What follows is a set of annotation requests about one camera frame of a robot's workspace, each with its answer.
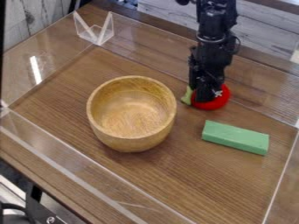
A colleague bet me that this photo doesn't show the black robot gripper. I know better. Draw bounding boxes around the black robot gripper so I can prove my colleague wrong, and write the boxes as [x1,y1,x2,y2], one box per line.
[188,32,240,102]

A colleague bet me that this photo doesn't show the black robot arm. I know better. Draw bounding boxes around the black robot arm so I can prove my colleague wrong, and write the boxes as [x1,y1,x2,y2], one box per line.
[175,0,239,105]

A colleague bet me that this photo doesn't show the light wooden bowl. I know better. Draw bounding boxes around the light wooden bowl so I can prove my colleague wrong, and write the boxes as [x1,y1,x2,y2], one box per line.
[87,75,178,152]

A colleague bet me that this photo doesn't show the green rectangular sponge block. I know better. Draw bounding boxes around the green rectangular sponge block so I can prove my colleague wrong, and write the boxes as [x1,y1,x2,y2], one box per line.
[202,120,270,156]

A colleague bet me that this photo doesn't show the clear acrylic tray walls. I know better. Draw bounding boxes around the clear acrylic tray walls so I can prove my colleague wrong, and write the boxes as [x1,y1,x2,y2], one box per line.
[0,16,299,224]

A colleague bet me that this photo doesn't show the black table leg clamp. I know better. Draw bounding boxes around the black table leg clamp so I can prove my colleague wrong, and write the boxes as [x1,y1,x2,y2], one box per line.
[25,183,67,224]

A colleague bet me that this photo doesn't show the clear acrylic corner bracket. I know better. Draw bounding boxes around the clear acrylic corner bracket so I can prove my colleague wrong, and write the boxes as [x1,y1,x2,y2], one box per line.
[72,12,115,46]

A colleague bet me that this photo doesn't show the black cable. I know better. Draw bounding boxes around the black cable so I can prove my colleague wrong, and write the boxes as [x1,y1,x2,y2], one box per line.
[0,202,31,224]

